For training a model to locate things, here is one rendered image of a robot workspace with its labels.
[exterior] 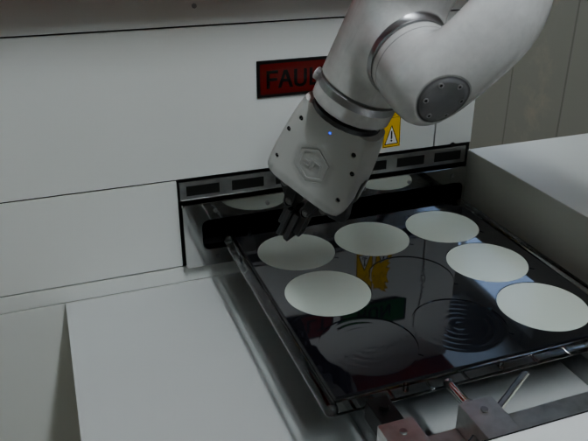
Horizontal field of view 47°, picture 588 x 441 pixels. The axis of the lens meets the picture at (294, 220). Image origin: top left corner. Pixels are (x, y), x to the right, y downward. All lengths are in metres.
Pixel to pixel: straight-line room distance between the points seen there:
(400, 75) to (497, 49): 0.08
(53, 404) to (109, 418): 0.31
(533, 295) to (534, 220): 0.17
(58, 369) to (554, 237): 0.70
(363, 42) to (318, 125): 0.11
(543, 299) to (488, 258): 0.10
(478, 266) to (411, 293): 0.11
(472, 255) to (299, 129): 0.32
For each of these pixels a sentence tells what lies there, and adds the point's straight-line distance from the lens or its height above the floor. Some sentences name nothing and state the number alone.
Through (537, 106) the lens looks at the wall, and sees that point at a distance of 3.49.
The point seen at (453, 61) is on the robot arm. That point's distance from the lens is 0.57.
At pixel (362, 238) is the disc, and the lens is 0.92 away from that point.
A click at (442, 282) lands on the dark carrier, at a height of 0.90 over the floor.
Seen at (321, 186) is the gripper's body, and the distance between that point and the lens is 0.71.
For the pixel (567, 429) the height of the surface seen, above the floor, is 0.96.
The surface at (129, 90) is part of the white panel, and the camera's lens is 0.87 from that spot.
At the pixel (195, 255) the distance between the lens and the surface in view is 0.95.
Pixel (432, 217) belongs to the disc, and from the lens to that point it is 1.00.
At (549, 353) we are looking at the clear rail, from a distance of 0.74.
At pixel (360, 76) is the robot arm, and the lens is 0.64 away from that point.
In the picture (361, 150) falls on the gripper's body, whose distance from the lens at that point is 0.68.
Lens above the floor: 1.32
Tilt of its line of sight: 26 degrees down
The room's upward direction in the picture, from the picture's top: straight up
